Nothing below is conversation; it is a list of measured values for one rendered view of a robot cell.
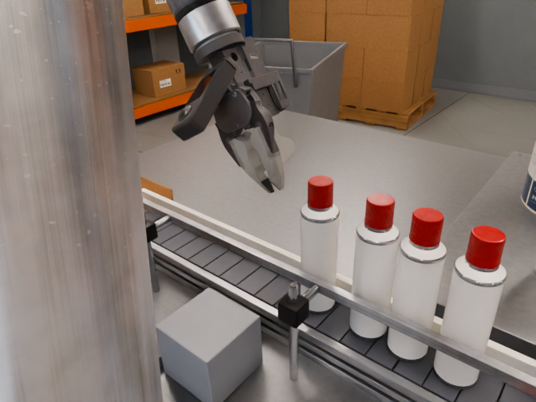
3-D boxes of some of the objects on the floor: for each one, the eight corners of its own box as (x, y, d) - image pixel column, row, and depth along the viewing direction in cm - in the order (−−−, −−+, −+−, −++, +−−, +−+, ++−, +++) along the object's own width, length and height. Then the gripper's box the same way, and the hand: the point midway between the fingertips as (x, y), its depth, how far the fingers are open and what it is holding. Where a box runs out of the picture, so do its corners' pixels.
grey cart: (266, 143, 362) (261, 16, 315) (342, 151, 341) (349, 17, 294) (215, 191, 290) (199, 36, 244) (309, 206, 269) (310, 40, 223)
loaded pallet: (435, 105, 433) (460, -62, 366) (405, 131, 374) (428, -62, 307) (325, 89, 494) (329, -55, 427) (285, 110, 435) (282, -54, 368)
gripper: (265, 22, 60) (328, 166, 63) (222, 55, 67) (280, 183, 70) (220, 30, 54) (292, 188, 57) (179, 65, 62) (244, 204, 64)
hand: (269, 184), depth 61 cm, fingers closed
